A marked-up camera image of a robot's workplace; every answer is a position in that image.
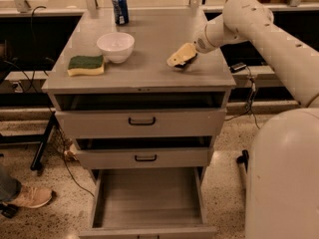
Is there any green yellow sponge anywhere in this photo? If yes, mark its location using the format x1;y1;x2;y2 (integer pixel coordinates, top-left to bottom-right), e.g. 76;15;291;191
67;55;104;77

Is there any black power adapter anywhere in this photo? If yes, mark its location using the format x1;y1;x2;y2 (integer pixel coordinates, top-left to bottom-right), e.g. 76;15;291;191
230;63;247;74

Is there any grey bottom drawer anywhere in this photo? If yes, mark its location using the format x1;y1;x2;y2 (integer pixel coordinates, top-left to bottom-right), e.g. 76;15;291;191
80;167;216;239

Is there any black floor cable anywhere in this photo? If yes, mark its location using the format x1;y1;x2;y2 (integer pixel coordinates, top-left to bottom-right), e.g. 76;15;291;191
224;67;262;130

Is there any grey drawer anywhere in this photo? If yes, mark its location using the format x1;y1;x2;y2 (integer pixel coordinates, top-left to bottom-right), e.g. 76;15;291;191
56;109;226;138
80;167;216;239
77;147;213;169

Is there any black metal bar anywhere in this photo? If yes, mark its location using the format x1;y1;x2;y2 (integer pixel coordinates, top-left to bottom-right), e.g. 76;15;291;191
236;149;249;171

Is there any tan shoe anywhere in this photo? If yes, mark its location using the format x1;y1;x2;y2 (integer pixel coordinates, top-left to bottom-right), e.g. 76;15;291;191
8;185;53;209

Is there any white bowl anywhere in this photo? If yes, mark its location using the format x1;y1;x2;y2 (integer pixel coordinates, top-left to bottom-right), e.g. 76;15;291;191
97;32;135;64

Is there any grey middle drawer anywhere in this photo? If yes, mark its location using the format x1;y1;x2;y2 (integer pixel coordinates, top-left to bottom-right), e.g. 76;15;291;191
77;147;213;169

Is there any blue soda can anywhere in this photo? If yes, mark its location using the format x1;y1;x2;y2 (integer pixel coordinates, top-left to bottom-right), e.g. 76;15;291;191
112;0;130;25

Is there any black table leg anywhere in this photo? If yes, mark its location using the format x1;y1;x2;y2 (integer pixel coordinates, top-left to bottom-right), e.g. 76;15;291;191
0;114;57;171

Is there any black left cable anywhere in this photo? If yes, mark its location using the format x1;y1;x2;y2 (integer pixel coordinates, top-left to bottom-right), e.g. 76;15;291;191
3;5;96;198

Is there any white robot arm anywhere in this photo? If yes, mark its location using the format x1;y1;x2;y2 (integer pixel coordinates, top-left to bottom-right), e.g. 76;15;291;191
166;0;319;239

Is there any grey drawer cabinet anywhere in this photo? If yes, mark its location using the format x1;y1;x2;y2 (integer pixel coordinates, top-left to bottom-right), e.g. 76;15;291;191
42;7;237;239

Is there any grey top drawer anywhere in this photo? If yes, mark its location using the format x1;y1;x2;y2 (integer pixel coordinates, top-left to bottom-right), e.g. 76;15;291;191
56;109;226;138

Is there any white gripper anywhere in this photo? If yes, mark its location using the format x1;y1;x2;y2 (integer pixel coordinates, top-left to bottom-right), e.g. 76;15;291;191
166;30;213;67

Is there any blue jeans leg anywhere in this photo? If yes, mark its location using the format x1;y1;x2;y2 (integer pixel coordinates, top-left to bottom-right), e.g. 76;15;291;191
0;165;22;202

